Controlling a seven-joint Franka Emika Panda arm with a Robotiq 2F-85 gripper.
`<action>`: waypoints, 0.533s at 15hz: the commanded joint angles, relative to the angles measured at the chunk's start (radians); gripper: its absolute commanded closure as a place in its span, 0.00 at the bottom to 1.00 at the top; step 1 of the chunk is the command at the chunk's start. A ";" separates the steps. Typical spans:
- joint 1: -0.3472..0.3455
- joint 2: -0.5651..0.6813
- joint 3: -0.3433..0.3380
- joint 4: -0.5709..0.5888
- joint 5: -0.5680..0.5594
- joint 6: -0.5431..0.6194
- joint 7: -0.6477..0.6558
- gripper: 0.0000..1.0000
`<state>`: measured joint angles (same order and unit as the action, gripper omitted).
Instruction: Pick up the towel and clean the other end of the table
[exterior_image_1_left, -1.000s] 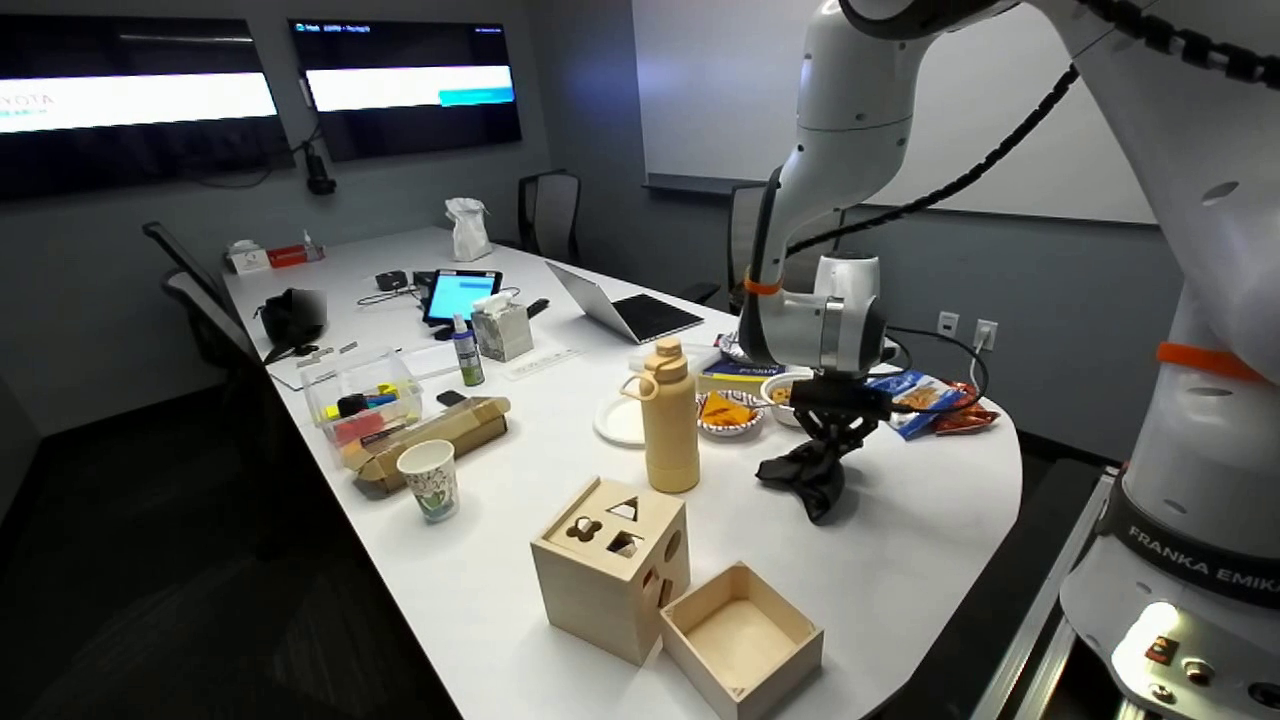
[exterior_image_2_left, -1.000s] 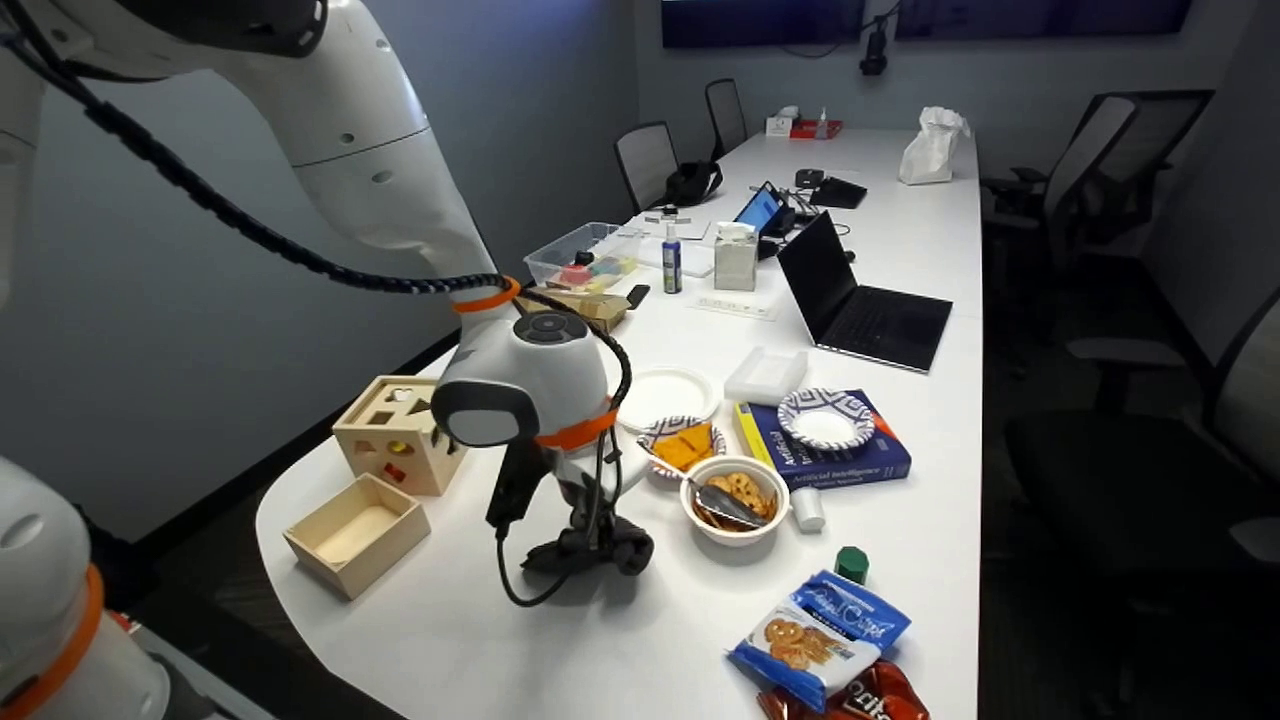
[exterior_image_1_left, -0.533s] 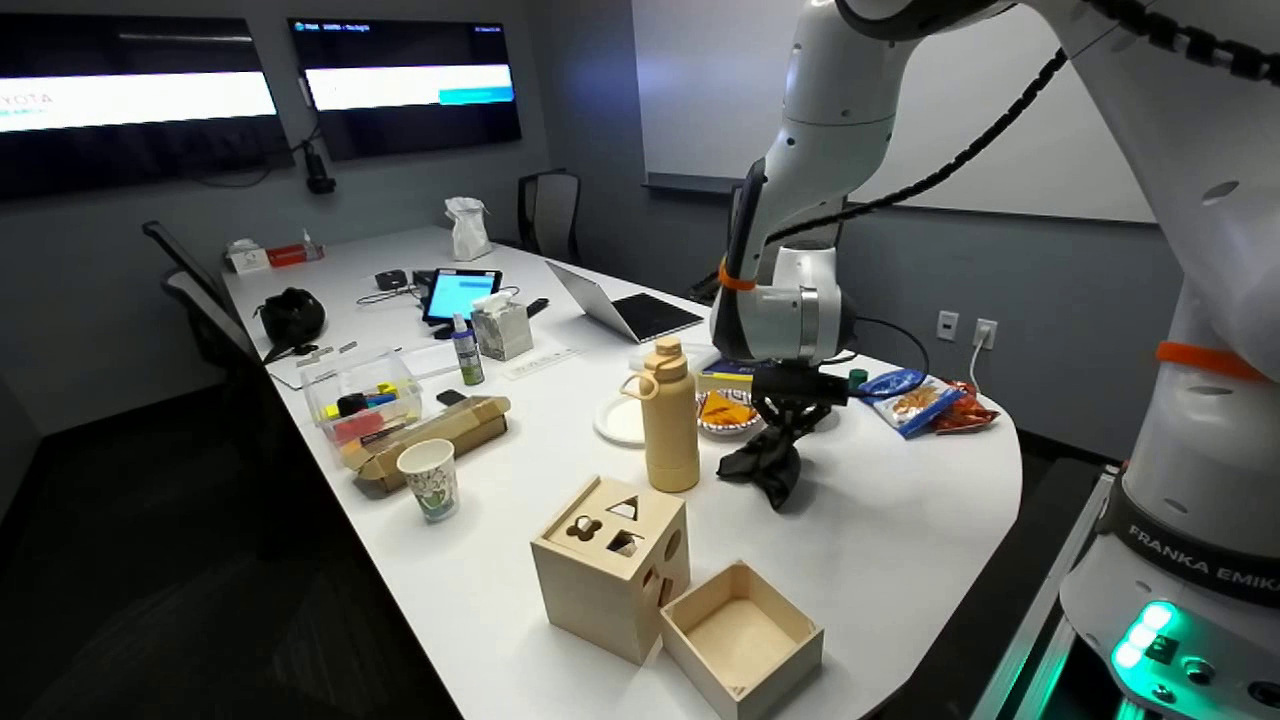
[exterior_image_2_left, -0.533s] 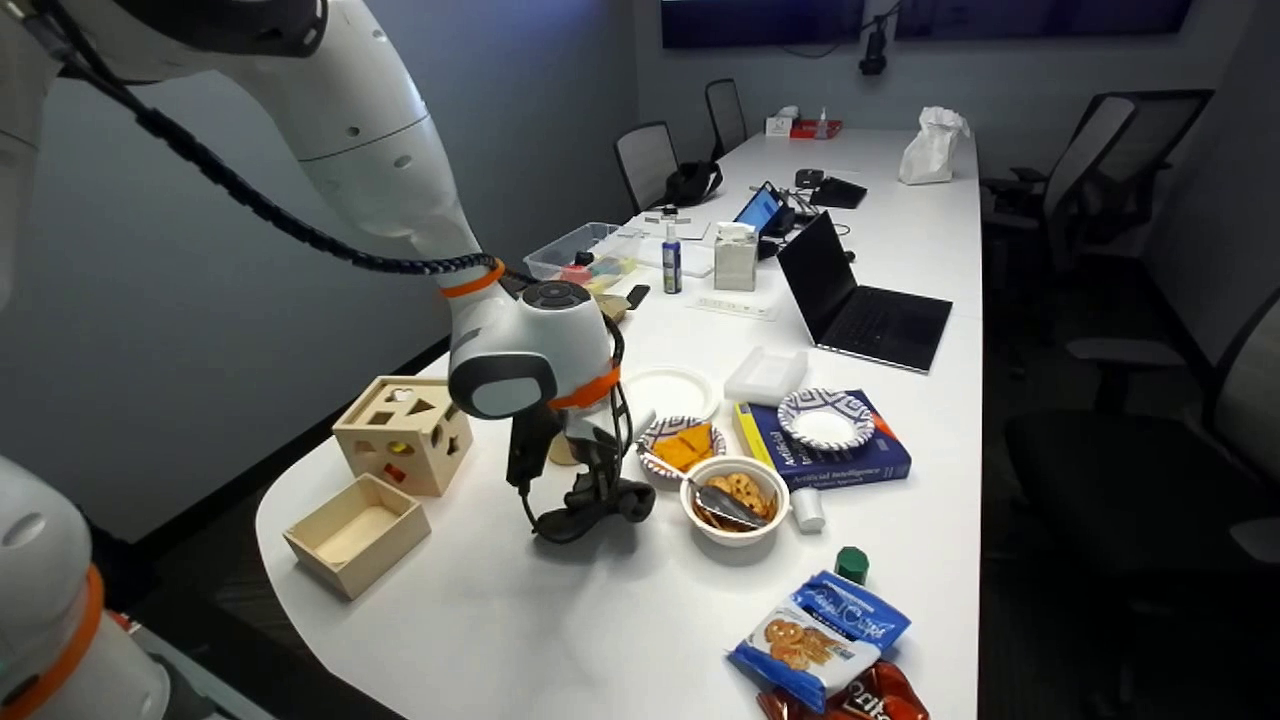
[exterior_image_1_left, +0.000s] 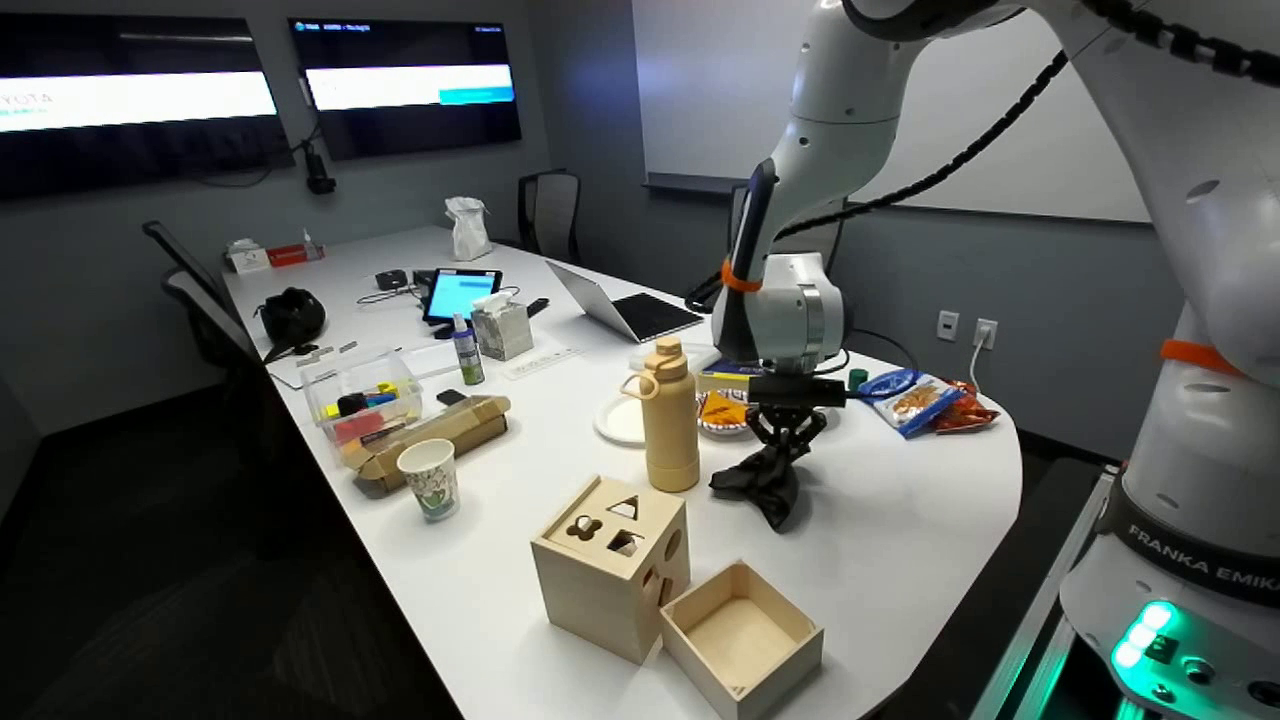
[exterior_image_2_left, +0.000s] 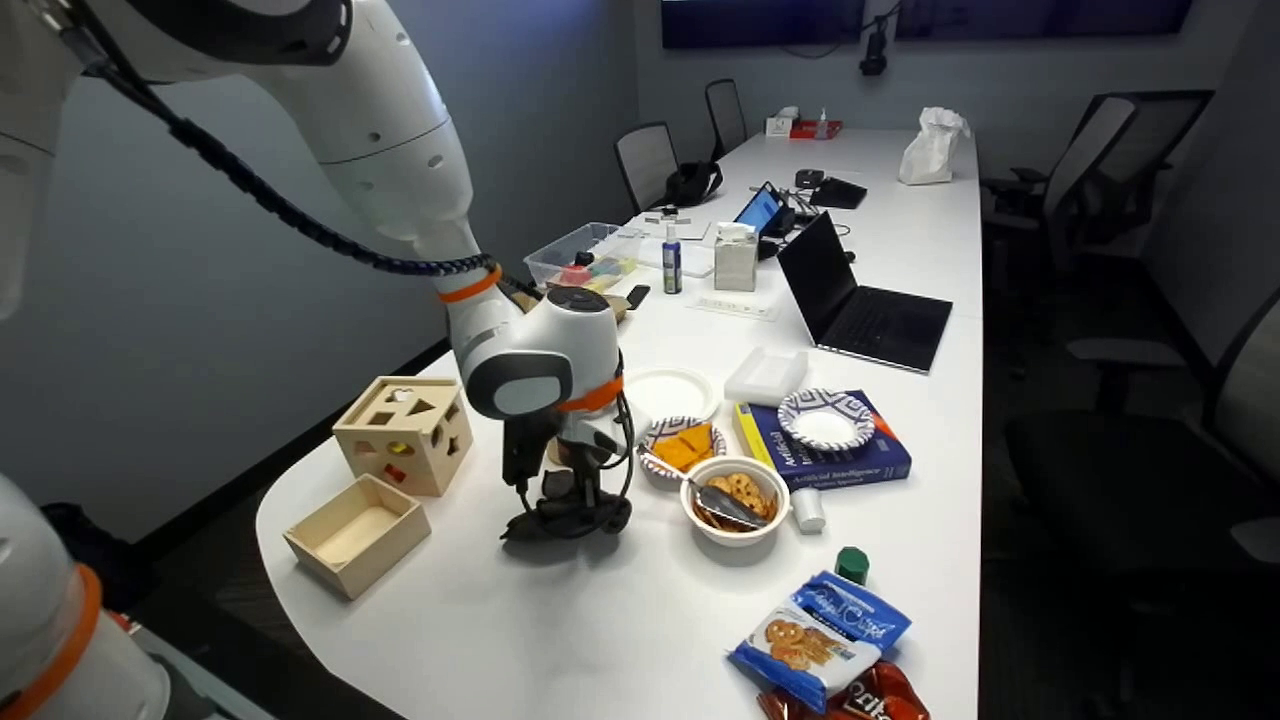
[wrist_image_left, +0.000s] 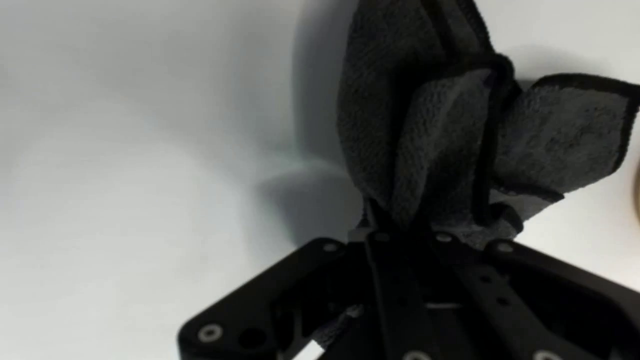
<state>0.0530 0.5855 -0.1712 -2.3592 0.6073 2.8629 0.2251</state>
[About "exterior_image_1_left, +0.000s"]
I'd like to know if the open silver laptop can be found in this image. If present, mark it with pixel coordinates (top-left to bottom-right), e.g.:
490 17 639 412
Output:
546 254 710 348

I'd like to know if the open wooden box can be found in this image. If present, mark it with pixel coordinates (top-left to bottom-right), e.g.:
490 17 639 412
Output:
657 555 828 720

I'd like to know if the black corrugated cable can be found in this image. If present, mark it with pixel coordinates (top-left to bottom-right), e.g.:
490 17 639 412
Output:
776 0 1280 247

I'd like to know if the tan water bottle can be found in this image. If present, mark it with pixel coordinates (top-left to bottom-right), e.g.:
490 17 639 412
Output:
634 335 706 495

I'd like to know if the tablet with blue screen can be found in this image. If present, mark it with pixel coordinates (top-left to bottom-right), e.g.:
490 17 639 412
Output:
421 265 508 331

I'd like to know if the small white box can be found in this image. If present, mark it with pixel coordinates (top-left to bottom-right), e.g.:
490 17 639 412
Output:
226 234 275 280

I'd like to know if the whiteboard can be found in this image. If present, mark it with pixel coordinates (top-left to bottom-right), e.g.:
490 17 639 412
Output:
628 0 1155 228

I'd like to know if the wall monitor with teal bar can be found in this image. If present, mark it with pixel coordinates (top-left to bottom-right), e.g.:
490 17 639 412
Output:
289 17 530 164

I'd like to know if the white plate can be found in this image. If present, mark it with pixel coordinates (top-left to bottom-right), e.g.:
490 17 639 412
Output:
593 397 651 452

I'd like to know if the flat red box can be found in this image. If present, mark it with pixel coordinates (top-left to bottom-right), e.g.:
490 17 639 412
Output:
265 234 326 273

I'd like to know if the red snack bag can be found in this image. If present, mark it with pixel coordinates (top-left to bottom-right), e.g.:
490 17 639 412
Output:
932 380 1004 440

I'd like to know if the black mesh office chair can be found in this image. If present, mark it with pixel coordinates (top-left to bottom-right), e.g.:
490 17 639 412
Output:
516 166 586 266

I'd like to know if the white carton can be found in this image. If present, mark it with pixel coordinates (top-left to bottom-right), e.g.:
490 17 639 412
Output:
470 292 538 364

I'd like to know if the white paper sheet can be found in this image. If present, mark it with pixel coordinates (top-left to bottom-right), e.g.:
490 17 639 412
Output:
267 335 365 397

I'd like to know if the bowl of orange snacks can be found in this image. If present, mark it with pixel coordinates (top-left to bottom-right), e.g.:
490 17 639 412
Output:
698 387 762 440

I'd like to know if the brown cardboard box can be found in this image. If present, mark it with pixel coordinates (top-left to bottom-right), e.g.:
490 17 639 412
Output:
341 391 516 498

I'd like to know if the wooden shape sorter cube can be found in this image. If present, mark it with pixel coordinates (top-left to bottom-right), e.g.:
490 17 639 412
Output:
530 472 698 667

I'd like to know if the black webcam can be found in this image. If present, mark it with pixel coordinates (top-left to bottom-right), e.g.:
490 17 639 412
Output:
296 130 341 198

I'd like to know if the black round bag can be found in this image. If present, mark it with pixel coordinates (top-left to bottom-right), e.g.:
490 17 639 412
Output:
255 282 332 360

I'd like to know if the black towel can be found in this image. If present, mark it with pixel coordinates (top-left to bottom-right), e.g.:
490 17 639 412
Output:
710 442 821 534

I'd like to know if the clear container with markers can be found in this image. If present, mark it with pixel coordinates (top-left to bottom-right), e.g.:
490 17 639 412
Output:
299 348 427 452

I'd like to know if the blue snack bag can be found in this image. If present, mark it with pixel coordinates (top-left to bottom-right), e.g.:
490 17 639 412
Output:
856 364 962 440

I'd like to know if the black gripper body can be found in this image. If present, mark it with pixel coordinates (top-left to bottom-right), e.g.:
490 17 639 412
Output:
742 397 832 469

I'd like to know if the wide wall monitor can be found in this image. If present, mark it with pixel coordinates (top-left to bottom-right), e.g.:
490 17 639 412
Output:
0 11 296 203

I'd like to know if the patterned paper cup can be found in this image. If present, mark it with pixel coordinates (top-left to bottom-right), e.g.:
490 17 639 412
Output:
392 436 464 522

